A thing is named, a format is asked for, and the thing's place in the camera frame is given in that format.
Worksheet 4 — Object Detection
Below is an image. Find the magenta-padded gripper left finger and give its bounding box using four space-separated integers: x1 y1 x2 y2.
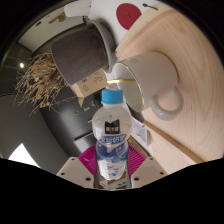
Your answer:
56 144 99 189

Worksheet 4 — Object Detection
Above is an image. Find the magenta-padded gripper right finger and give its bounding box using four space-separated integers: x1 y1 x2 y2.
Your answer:
125 145 168 189

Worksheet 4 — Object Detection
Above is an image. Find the blue-capped plastic drink bottle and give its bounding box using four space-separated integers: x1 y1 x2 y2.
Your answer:
91 88 133 182

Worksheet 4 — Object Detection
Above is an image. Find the wooden stir stick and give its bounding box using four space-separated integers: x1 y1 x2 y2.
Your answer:
106 78 137 84

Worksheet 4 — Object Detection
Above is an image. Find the white ceramic mug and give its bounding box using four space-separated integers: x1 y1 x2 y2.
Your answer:
113 50 185 122

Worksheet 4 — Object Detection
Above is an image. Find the dried plant in grey pot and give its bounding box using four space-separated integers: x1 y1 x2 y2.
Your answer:
13 27 108 116

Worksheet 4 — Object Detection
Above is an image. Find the grey plant saucer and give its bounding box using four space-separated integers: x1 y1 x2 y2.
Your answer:
87 19 118 74

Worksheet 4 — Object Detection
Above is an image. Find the wooden cactus-shaped figure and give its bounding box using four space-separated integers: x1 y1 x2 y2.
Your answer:
48 13 67 24

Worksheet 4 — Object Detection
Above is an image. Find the flat round red coaster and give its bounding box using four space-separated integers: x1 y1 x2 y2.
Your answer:
115 2 143 31

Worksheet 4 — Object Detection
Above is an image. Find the white chair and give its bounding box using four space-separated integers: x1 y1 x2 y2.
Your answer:
63 0 93 18

